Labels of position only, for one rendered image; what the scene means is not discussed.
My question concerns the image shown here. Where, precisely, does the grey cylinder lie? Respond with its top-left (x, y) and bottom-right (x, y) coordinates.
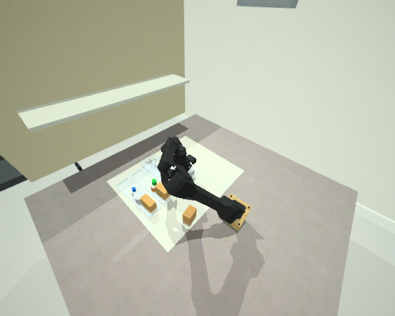
top-left (134, 190), bottom-right (146, 205)
top-left (188, 166), bottom-right (195, 176)

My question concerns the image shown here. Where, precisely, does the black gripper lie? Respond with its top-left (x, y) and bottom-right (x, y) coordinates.
top-left (167, 154), bottom-right (196, 179)

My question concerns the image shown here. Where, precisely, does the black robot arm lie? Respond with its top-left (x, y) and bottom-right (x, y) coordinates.
top-left (157, 136), bottom-right (246, 224)

